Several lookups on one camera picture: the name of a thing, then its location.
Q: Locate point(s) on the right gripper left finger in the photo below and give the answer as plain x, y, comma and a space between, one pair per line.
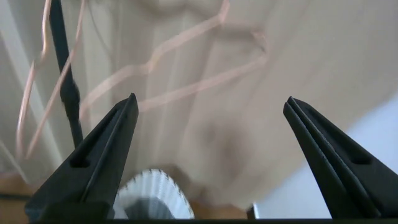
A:
93, 174

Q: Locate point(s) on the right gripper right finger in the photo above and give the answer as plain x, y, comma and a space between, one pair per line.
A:
348, 180

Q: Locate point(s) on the pink clothes hanger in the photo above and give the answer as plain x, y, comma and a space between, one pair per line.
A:
46, 31
192, 88

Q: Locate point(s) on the white laundry basket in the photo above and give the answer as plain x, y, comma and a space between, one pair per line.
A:
155, 186

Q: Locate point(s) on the black clothes rack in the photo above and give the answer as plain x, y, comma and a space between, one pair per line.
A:
66, 77

